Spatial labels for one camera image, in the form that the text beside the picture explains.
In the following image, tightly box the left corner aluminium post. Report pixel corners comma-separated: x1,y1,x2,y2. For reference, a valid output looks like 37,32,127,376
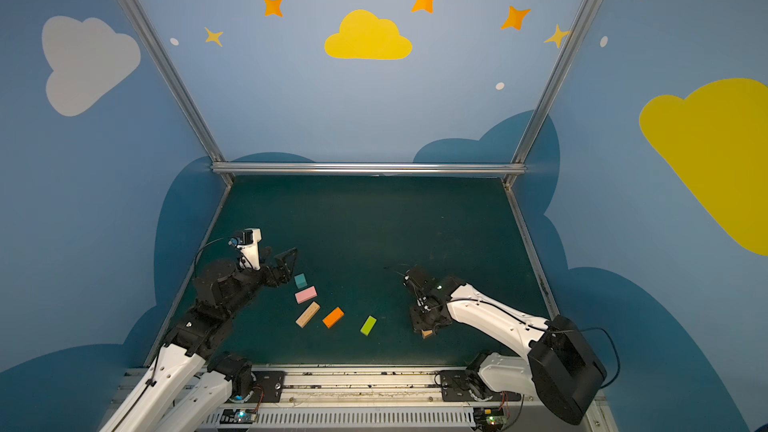
117,0,226,166

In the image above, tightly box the green circuit board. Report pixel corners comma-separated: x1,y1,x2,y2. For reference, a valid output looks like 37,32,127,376
473,408,509,432
219,409,258,426

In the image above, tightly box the right green circuit board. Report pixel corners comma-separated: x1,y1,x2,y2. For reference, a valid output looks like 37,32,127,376
473,408,509,432

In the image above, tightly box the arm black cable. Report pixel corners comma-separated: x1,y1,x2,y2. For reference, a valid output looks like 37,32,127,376
193,237,236,280
542,326,622,390

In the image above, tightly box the back horizontal aluminium rail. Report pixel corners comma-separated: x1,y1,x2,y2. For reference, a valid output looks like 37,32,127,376
211,162,526,176

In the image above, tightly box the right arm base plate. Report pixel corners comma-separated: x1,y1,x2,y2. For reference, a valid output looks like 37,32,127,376
435,370,522,403

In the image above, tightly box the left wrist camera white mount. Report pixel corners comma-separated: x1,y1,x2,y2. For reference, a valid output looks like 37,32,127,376
228,228,262,270

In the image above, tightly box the left green circuit board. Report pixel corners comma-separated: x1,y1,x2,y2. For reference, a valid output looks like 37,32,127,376
219,409,258,426

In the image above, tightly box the orange wood block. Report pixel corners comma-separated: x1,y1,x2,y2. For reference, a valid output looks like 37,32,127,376
323,307,344,329

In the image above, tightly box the lime green wood block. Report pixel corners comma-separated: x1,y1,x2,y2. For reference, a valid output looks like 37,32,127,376
360,316,377,336

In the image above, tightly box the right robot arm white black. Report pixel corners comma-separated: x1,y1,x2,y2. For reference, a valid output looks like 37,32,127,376
403,267,610,425

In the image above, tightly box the right side floor rail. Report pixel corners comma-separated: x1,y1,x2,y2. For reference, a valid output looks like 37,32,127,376
503,181,559,318

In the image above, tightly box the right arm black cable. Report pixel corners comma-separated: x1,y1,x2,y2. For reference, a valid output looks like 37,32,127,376
542,326,622,390

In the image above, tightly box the floor rail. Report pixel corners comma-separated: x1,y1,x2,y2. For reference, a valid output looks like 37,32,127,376
503,181,559,318
142,183,234,367

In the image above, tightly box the corner aluminium post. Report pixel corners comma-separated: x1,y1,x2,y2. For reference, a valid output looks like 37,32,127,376
503,0,603,192
117,0,226,166

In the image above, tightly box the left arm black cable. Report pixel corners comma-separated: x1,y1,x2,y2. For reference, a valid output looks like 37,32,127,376
193,237,236,280

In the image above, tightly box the pink wood block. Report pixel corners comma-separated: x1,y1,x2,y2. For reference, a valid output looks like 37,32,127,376
295,286,317,304

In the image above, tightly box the left side floor rail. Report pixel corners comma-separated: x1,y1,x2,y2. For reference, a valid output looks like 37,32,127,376
142,183,234,367

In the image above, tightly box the teal wood block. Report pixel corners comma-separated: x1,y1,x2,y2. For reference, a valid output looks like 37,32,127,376
294,274,308,290

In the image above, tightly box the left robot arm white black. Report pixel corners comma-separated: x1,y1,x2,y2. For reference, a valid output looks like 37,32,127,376
101,245,299,431

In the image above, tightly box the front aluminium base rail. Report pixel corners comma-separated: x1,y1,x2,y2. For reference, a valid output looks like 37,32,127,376
198,364,572,431

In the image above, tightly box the natural long wood block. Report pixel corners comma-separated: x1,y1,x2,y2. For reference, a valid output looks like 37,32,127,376
296,302,320,328

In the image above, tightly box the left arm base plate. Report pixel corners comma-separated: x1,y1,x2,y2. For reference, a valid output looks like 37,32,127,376
243,370,286,404

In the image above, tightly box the right corner aluminium post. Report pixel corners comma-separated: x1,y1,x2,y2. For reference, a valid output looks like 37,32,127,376
503,0,603,192

